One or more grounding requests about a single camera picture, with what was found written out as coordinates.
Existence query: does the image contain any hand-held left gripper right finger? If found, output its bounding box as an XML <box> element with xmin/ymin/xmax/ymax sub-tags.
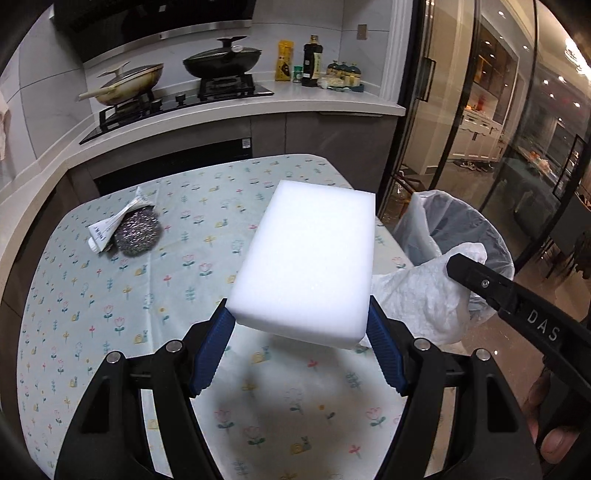
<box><xmin>366</xmin><ymin>298</ymin><xmax>542</xmax><ymax>480</ymax></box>

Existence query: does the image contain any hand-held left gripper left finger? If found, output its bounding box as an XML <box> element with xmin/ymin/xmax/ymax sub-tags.
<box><xmin>54</xmin><ymin>298</ymin><xmax>236</xmax><ymax>480</ymax></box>

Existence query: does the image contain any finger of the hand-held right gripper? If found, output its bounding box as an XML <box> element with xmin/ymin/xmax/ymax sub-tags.
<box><xmin>445</xmin><ymin>253</ymin><xmax>517</xmax><ymax>315</ymax></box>

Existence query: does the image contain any trash bin with clear liner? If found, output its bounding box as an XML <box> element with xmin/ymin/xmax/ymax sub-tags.
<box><xmin>392</xmin><ymin>189</ymin><xmax>516</xmax><ymax>347</ymax></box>

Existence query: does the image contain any white wipe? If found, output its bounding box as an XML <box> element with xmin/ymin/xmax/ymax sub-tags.
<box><xmin>358</xmin><ymin>242</ymin><xmax>489</xmax><ymax>348</ymax></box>

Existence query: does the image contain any white rectangular sponge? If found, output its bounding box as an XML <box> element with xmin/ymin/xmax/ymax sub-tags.
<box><xmin>229</xmin><ymin>180</ymin><xmax>376</xmax><ymax>348</ymax></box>

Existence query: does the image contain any person's right hand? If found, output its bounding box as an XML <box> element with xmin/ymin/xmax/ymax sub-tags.
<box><xmin>525</xmin><ymin>373</ymin><xmax>588</xmax><ymax>465</ymax></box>

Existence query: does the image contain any floral snail print tablecloth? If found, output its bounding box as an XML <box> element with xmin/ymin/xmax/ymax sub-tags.
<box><xmin>16</xmin><ymin>154</ymin><xmax>416</xmax><ymax>480</ymax></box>

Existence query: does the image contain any steel wool scrubber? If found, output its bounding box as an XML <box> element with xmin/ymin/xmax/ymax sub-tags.
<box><xmin>113</xmin><ymin>208</ymin><xmax>163</xmax><ymax>255</ymax></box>

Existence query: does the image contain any white cabinet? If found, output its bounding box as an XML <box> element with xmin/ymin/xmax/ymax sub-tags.
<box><xmin>450</xmin><ymin>108</ymin><xmax>507</xmax><ymax>163</ymax></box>

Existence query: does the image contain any white squeezed tube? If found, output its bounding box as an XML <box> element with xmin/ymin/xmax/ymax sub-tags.
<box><xmin>88</xmin><ymin>186</ymin><xmax>151</xmax><ymax>254</ymax></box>

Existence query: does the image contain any glass sliding door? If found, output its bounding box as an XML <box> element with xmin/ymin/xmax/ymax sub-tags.
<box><xmin>379</xmin><ymin>0</ymin><xmax>591</xmax><ymax>333</ymax></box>

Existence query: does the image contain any built-in oven front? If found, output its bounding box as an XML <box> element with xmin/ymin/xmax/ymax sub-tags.
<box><xmin>92</xmin><ymin>136</ymin><xmax>254</xmax><ymax>195</ymax></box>

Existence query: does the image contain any white kitchen counter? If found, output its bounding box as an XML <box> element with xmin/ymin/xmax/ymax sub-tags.
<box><xmin>0</xmin><ymin>76</ymin><xmax>407</xmax><ymax>278</ymax></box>

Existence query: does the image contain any seasoning jar set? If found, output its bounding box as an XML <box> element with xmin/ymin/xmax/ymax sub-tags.
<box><xmin>325</xmin><ymin>60</ymin><xmax>366</xmax><ymax>93</ymax></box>

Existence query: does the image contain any black gas stove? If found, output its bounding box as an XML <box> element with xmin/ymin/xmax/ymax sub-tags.
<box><xmin>79</xmin><ymin>74</ymin><xmax>274</xmax><ymax>147</ymax></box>

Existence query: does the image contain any dark sauce bottle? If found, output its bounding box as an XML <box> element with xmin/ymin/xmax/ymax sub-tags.
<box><xmin>302</xmin><ymin>35</ymin><xmax>322</xmax><ymax>88</ymax></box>

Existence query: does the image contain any beige wok pan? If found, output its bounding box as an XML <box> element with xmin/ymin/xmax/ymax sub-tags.
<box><xmin>78</xmin><ymin>63</ymin><xmax>166</xmax><ymax>106</ymax></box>

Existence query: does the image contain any black pan with lid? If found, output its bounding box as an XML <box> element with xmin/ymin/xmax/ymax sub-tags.
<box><xmin>183</xmin><ymin>37</ymin><xmax>262</xmax><ymax>78</ymax></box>

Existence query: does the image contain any yellow food packet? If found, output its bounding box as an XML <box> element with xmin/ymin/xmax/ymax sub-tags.
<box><xmin>276</xmin><ymin>40</ymin><xmax>295</xmax><ymax>83</ymax></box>

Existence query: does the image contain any hanging kitchen rag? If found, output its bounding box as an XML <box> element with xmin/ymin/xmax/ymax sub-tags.
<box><xmin>0</xmin><ymin>90</ymin><xmax>11</xmax><ymax>162</ymax></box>

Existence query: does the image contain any black range hood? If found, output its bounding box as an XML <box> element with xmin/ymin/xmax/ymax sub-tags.
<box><xmin>53</xmin><ymin>0</ymin><xmax>257</xmax><ymax>64</ymax></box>

